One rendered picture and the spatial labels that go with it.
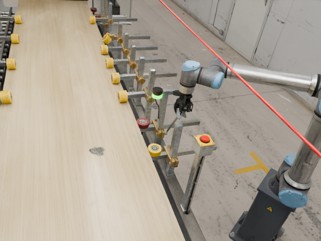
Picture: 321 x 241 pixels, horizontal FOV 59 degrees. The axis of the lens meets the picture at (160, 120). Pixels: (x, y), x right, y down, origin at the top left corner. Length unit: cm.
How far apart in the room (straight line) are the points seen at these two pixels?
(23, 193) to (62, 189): 17
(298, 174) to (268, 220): 58
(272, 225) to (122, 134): 122
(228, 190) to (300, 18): 272
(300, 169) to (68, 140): 128
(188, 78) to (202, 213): 137
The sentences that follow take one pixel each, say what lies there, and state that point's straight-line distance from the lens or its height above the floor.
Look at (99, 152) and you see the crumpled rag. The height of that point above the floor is 91.
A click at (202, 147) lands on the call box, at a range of 123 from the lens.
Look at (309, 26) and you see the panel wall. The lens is 441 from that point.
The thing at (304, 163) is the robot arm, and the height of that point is 103.
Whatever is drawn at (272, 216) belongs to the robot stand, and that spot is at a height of 43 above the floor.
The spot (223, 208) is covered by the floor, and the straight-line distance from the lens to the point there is 261.
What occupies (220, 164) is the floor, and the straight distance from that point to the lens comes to 295.
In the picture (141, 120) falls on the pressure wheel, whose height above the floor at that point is 90.
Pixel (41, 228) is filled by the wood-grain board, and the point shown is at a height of 90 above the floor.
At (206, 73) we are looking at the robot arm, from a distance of 147.
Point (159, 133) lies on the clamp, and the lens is 179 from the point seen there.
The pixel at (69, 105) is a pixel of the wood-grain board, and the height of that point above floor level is 90.
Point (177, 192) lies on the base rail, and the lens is 170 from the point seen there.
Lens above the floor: 202
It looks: 38 degrees down
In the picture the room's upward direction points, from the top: 8 degrees clockwise
